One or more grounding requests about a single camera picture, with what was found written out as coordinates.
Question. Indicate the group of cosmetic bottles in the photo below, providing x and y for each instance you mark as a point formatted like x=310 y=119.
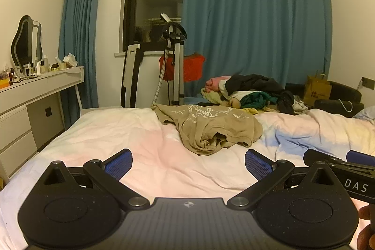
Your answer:
x=36 y=68

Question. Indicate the white vanity desk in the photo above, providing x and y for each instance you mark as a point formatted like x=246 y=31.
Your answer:
x=32 y=97

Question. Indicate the narrow blue curtain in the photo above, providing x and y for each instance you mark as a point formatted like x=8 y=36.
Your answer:
x=83 y=33

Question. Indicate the light blue pillow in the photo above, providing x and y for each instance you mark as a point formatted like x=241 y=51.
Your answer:
x=364 y=115

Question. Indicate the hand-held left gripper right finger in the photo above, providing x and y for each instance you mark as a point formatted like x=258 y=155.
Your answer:
x=259 y=164

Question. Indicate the pile of mixed clothes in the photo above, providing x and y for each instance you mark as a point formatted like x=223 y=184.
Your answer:
x=257 y=91

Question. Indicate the white tissue box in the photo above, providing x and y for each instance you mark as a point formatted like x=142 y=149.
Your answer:
x=70 y=60

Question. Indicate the white folded treadmill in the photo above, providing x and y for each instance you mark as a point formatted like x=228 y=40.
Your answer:
x=131 y=77

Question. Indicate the bed with pastel sheet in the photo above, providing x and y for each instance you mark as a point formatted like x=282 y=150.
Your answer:
x=102 y=135

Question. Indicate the wide blue curtain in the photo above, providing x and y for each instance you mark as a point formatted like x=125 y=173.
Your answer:
x=257 y=12

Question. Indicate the tan printed t-shirt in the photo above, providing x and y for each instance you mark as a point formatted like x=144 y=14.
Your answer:
x=211 y=127

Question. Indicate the garment steamer on stand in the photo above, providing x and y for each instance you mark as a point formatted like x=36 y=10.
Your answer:
x=175 y=62

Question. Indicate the person's right hand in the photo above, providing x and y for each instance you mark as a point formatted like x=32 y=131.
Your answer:
x=367 y=228

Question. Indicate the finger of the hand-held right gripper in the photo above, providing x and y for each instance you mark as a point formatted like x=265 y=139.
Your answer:
x=322 y=157
x=361 y=157

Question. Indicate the brown paper bag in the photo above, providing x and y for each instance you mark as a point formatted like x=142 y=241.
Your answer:
x=316 y=90

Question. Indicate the black armchair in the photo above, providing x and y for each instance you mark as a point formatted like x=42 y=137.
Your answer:
x=342 y=93

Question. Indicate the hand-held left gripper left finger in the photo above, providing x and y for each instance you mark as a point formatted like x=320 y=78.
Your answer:
x=118 y=164

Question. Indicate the dark wall socket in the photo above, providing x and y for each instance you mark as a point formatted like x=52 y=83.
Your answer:
x=368 y=83

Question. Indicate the wavy black-framed mirror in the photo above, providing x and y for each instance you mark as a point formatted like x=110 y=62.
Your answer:
x=25 y=43

